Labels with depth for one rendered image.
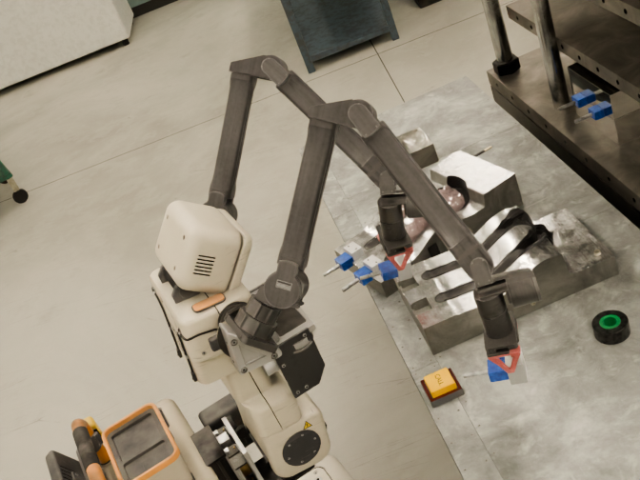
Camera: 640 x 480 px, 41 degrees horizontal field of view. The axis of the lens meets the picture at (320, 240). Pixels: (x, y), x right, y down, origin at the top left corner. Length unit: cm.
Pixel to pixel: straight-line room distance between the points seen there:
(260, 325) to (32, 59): 700
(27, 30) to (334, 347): 563
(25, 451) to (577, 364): 263
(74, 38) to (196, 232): 674
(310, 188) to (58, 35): 687
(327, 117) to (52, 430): 259
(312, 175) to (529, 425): 71
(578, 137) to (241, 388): 138
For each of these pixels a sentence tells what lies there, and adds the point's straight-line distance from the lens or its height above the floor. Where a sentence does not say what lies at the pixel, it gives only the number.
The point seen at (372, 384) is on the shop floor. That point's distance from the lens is 336.
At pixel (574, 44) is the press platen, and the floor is 104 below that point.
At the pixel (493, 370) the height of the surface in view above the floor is 94.
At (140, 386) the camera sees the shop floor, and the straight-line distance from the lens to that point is 393.
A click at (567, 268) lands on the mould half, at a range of 217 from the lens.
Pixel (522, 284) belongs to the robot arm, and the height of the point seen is 115.
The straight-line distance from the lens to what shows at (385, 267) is 221.
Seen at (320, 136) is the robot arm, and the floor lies 149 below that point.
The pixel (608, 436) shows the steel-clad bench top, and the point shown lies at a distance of 190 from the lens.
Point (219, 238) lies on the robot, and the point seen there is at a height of 135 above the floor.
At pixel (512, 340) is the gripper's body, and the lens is 178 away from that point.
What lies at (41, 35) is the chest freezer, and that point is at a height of 38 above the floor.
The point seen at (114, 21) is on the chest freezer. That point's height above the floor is 25.
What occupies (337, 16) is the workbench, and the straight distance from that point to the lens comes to 661.
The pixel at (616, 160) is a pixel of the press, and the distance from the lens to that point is 270.
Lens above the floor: 224
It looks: 32 degrees down
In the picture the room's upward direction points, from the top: 23 degrees counter-clockwise
